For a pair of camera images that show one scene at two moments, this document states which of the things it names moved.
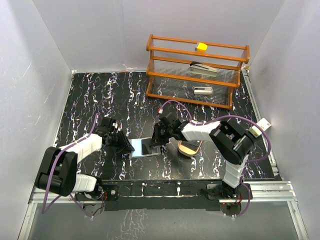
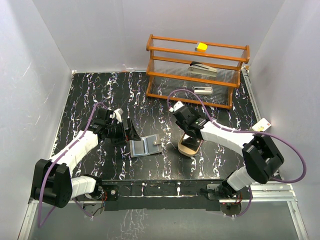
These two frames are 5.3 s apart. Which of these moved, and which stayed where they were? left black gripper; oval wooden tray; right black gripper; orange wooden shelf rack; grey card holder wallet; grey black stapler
Moved: right black gripper; left black gripper
Stayed: grey black stapler; orange wooden shelf rack; oval wooden tray; grey card holder wallet
